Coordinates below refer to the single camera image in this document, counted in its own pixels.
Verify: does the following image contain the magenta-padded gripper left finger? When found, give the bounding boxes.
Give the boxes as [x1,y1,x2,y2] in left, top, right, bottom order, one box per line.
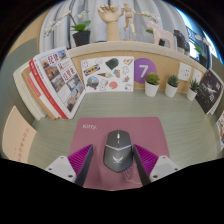
[44,143,95,187]

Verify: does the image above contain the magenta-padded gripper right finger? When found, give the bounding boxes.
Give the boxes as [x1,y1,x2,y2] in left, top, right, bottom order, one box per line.
[133,143,183,186]

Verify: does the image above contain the grey and black computer mouse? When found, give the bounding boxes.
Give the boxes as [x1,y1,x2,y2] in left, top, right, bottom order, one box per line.
[102,129,134,174]

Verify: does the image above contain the dusky pink mouse pad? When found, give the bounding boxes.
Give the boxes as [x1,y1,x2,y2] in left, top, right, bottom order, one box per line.
[68,116,171,191]

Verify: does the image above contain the beige board with red text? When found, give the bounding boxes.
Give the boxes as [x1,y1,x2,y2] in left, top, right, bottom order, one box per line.
[1,105,38,164]

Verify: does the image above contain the tan brown book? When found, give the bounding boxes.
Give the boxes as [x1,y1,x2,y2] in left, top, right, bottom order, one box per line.
[21,66,58,120]

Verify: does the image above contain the small plant in white pot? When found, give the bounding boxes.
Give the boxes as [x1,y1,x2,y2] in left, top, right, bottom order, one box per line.
[144,72,161,98]
[164,74,180,99]
[186,78,200,102]

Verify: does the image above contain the black cover book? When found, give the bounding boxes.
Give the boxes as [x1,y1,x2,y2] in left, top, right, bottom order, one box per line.
[194,69,224,114]

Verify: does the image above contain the red-edged book with photo cover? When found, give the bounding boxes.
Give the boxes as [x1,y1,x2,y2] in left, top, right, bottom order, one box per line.
[28,46,86,120]

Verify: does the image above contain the white books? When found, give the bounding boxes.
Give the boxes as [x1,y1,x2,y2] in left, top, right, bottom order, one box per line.
[12,61,48,121]

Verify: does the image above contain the purple round number sign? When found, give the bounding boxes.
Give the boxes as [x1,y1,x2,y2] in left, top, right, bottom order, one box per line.
[133,57,158,85]

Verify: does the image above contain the white sticker sheet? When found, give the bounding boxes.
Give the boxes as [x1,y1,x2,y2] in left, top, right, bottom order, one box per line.
[80,55,135,93]

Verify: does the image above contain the green desk partition panel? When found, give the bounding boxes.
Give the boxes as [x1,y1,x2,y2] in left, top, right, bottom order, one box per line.
[0,37,39,158]
[210,54,224,83]

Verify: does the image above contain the white orchid in black pot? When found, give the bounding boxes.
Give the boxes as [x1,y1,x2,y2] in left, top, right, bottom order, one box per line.
[193,33,214,68]
[134,11,168,47]
[43,9,92,48]

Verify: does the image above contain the black wooden horse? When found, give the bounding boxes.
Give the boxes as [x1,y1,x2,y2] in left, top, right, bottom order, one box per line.
[173,29,191,54]

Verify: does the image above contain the pink wooden horse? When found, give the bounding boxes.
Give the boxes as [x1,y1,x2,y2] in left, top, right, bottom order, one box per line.
[146,20,179,51]

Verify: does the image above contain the window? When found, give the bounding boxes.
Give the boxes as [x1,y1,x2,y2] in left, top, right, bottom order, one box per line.
[176,8,218,58]

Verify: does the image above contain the light grey curtain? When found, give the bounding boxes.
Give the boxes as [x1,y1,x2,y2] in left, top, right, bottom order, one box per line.
[39,0,188,46]

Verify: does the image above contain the wooden hand model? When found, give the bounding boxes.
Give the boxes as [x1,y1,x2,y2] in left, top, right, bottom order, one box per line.
[96,3,121,42]

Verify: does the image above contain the white wall socket plate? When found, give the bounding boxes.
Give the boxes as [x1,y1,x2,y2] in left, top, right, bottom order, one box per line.
[177,62,193,82]
[192,68,204,84]

